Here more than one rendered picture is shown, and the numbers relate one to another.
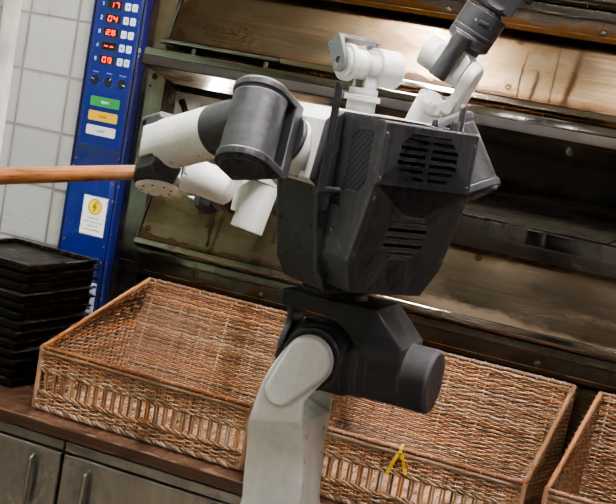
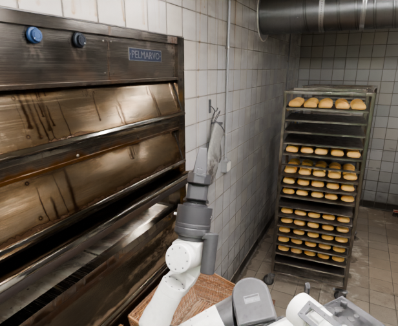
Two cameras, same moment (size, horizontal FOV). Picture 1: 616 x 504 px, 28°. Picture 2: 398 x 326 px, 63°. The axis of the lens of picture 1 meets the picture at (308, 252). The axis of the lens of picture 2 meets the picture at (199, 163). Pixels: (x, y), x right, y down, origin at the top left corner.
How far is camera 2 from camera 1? 2.48 m
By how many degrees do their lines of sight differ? 83
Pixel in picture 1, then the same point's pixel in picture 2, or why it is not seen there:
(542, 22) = (42, 165)
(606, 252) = (110, 260)
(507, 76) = (35, 211)
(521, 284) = (78, 310)
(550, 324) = (101, 313)
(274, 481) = not seen: outside the picture
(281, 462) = not seen: outside the picture
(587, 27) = (68, 156)
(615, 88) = (92, 182)
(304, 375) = not seen: outside the picture
